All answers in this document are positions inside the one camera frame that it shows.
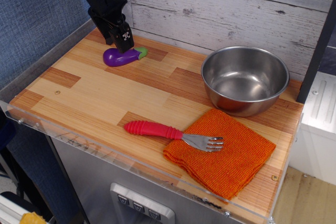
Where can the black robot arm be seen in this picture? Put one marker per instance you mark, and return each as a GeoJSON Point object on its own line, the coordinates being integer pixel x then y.
{"type": "Point", "coordinates": [108, 17]}

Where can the purple toy eggplant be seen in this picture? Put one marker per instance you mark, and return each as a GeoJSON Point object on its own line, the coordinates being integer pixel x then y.
{"type": "Point", "coordinates": [113, 58]}

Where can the stainless steel bowl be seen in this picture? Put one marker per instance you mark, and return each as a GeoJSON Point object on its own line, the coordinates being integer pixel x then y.
{"type": "Point", "coordinates": [244, 81]}

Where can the orange knitted cloth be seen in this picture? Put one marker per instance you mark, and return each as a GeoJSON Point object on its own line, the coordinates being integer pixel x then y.
{"type": "Point", "coordinates": [228, 171]}

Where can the white side cabinet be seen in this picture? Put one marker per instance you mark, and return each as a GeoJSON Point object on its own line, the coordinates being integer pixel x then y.
{"type": "Point", "coordinates": [313, 150]}

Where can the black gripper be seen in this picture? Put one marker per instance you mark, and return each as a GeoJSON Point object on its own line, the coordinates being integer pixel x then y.
{"type": "Point", "coordinates": [108, 17]}

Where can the red handled metal fork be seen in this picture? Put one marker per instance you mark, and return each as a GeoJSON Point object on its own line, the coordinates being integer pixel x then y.
{"type": "Point", "coordinates": [199, 142]}

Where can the silver control panel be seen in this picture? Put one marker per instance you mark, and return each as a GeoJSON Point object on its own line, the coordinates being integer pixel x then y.
{"type": "Point", "coordinates": [128, 204]}

